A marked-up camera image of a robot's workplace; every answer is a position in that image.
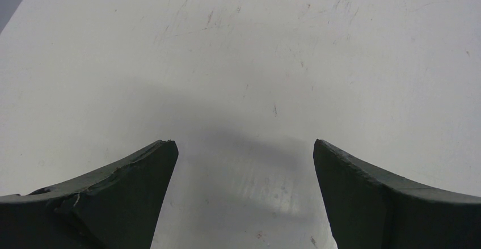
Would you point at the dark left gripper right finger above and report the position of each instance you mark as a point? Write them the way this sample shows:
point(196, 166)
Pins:
point(369, 207)

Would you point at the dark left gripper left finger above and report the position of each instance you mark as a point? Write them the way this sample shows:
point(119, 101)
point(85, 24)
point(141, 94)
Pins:
point(115, 206)

